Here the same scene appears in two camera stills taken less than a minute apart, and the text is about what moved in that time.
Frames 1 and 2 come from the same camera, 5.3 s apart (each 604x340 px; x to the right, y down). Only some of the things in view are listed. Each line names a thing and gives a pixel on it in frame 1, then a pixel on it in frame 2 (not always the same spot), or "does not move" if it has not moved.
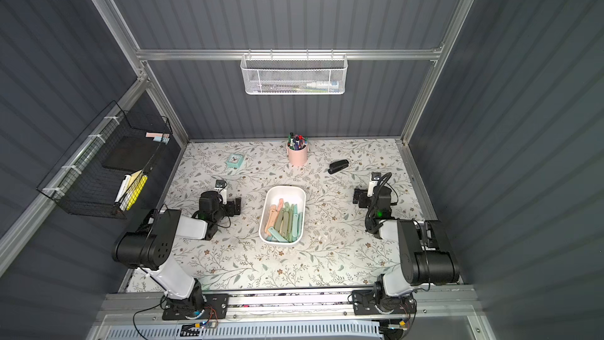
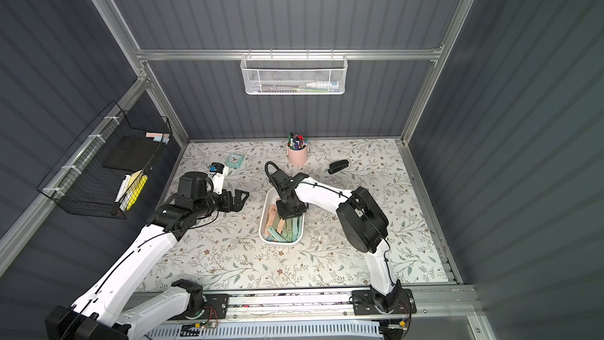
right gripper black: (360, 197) to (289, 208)
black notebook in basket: (132, 153) does not move
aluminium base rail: (437, 306) does not move
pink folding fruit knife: (271, 219) does not move
